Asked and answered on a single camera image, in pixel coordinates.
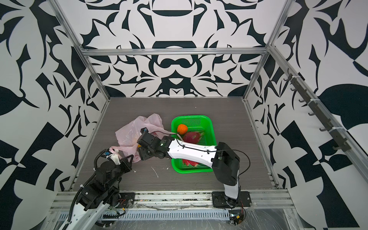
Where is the orange fruit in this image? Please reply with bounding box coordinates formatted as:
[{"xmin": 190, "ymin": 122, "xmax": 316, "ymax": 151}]
[{"xmin": 176, "ymin": 124, "xmax": 188, "ymax": 135}]

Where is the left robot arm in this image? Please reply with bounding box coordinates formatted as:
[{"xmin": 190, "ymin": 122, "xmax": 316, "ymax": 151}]
[{"xmin": 59, "ymin": 150, "xmax": 135, "ymax": 230}]

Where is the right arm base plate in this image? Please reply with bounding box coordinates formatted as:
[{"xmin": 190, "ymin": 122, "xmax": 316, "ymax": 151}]
[{"xmin": 211, "ymin": 191, "xmax": 252, "ymax": 209}]

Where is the pink plastic bag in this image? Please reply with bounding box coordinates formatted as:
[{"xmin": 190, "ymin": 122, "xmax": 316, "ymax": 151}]
[{"xmin": 109, "ymin": 114, "xmax": 173, "ymax": 163}]

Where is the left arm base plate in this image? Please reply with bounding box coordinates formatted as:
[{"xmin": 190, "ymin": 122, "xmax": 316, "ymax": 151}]
[{"xmin": 115, "ymin": 192, "xmax": 136, "ymax": 209}]

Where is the green plastic basket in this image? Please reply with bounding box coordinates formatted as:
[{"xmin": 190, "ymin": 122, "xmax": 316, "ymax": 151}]
[{"xmin": 171, "ymin": 115, "xmax": 217, "ymax": 174}]

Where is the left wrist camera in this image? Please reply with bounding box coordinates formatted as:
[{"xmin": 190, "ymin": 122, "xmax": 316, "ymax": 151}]
[{"xmin": 105, "ymin": 151, "xmax": 121, "ymax": 165}]

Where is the black corrugated cable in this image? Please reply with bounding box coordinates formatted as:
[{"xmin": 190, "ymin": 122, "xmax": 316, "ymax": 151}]
[{"xmin": 64, "ymin": 149, "xmax": 127, "ymax": 230}]

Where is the small circuit board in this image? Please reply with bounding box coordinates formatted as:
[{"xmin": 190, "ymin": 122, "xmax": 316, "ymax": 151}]
[{"xmin": 229, "ymin": 209, "xmax": 246, "ymax": 225}]

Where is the black wall hook rail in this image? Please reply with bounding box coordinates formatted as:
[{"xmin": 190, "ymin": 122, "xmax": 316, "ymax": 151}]
[{"xmin": 285, "ymin": 69, "xmax": 351, "ymax": 152}]

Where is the white slotted cable duct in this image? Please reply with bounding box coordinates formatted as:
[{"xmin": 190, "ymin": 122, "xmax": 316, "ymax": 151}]
[{"xmin": 100, "ymin": 209, "xmax": 230, "ymax": 221}]

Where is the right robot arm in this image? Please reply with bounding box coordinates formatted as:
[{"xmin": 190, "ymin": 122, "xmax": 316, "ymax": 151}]
[{"xmin": 137, "ymin": 132, "xmax": 241, "ymax": 206}]

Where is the pink dragon fruit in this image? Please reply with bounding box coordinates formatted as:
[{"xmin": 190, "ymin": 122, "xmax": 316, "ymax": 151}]
[
  {"xmin": 182, "ymin": 159, "xmax": 199, "ymax": 167},
  {"xmin": 183, "ymin": 131, "xmax": 205, "ymax": 144}
]

